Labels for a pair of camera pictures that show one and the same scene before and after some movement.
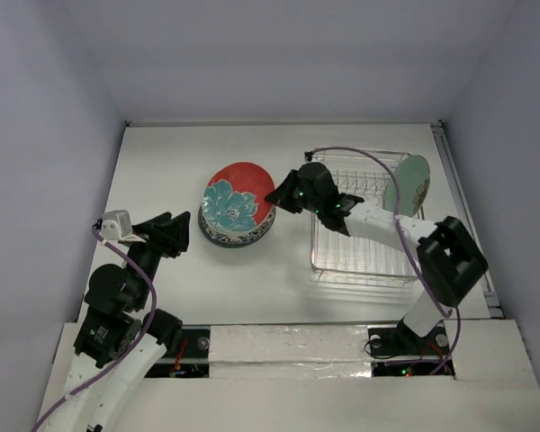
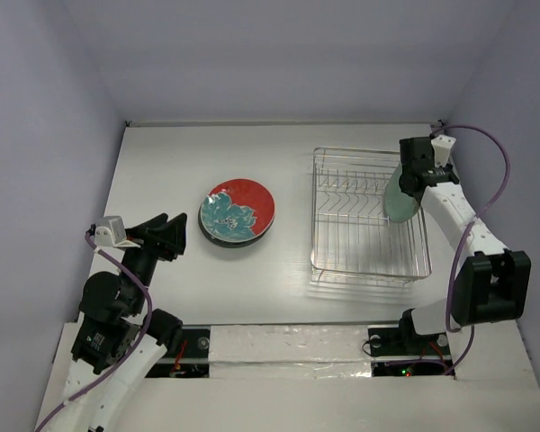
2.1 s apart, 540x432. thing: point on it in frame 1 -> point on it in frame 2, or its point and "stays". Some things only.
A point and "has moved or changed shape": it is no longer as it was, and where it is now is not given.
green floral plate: x=413 y=176 stays
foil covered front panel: x=289 y=351 stays
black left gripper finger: x=147 y=228 stays
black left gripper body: x=150 y=254 stays
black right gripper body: x=294 y=192 -> x=430 y=177
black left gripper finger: x=181 y=241 stays
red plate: x=234 y=198 has moved or changed shape
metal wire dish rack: x=339 y=257 stays
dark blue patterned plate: x=239 y=237 -> x=231 y=244
